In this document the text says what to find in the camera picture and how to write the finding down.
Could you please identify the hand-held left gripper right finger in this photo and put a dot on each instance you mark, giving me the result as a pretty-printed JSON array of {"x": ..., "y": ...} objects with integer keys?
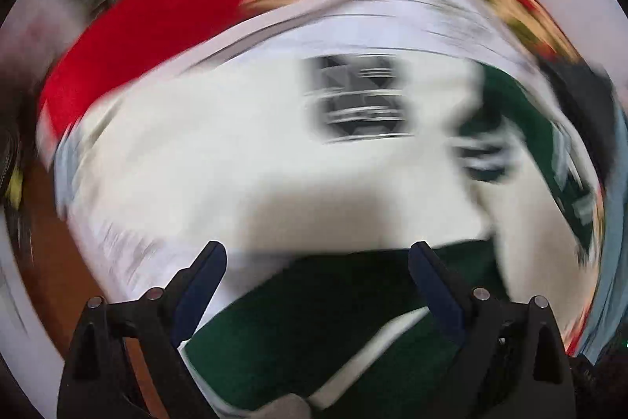
[{"x": 436, "y": 291}]

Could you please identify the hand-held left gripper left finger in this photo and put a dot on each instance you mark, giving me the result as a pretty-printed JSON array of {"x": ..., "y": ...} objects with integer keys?
[{"x": 198, "y": 291}]

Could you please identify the green and white sweatshirt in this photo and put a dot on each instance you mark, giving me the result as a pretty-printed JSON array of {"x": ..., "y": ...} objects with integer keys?
[{"x": 221, "y": 163}]

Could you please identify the red floral blanket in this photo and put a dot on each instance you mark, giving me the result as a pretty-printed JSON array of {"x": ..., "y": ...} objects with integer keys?
[{"x": 147, "y": 21}]

